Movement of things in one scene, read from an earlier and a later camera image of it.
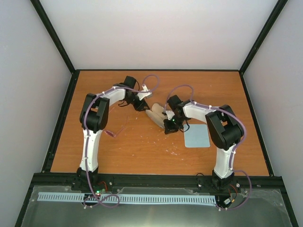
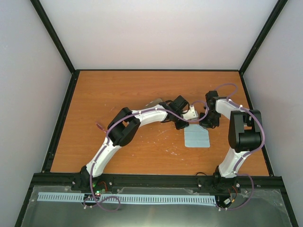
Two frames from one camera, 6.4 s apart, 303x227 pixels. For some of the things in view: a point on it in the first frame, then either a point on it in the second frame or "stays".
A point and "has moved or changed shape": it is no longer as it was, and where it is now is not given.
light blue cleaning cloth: x=197 y=136 stays
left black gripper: x=138 y=107 to x=178 y=126
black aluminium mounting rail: x=266 y=180 stays
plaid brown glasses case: x=157 y=114 has moved or changed shape
